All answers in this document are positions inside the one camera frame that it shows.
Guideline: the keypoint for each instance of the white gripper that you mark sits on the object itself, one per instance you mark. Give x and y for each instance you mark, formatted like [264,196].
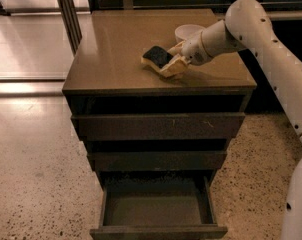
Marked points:
[195,49]

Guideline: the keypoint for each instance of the dark sponge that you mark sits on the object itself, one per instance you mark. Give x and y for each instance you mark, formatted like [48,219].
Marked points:
[158,56]

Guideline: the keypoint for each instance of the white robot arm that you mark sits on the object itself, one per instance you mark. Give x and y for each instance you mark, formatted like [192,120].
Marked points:
[247,26]

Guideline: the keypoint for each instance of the top drawer front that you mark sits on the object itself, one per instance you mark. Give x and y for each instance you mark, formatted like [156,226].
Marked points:
[157,126]

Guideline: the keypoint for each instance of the brown drawer cabinet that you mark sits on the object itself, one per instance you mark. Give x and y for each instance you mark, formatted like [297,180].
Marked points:
[108,78]

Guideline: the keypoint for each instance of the middle drawer front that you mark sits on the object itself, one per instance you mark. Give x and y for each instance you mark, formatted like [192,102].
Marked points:
[157,161]

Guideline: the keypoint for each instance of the open bottom drawer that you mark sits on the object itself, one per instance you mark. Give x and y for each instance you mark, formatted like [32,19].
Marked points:
[158,209]

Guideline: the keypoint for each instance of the white ceramic bowl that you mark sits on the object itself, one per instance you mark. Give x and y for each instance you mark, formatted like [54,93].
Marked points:
[188,32]

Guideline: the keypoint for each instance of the metal door frame post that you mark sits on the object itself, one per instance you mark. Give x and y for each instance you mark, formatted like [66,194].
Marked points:
[71,23]

